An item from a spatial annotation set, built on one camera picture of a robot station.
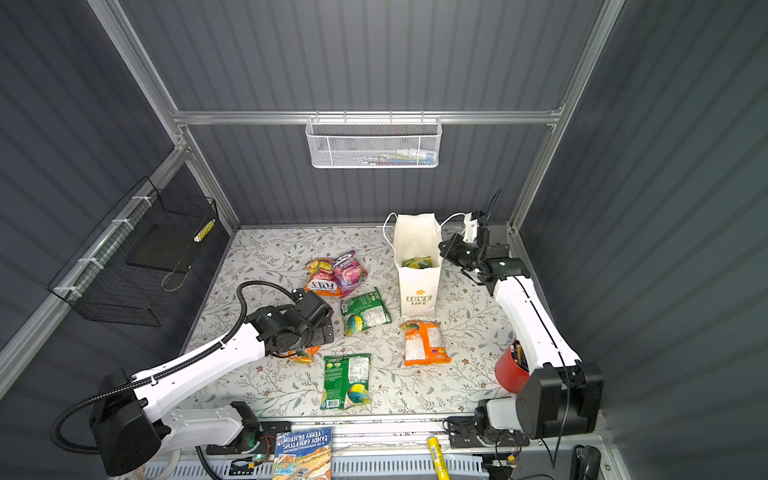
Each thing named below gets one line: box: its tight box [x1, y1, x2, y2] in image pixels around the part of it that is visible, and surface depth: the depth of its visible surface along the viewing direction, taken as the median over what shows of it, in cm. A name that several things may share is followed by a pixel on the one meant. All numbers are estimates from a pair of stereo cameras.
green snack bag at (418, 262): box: [402, 255, 433, 269], surface depth 104 cm
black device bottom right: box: [570, 444, 602, 480], surface depth 69 cm
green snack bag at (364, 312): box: [340, 287, 392, 337], surface depth 94 cm
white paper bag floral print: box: [393, 212, 442, 318], surface depth 88 cm
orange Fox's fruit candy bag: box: [304, 258, 342, 297], surface depth 101 cm
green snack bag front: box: [320, 353, 371, 410], surface depth 82 cm
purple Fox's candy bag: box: [332, 250, 368, 297], surface depth 102 cm
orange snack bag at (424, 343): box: [400, 320, 451, 366], surface depth 87 cm
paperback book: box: [274, 427, 333, 480], surface depth 70 cm
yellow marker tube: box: [427, 437, 451, 480], surface depth 71 cm
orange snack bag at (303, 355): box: [279, 345, 321, 364], surface depth 87 cm
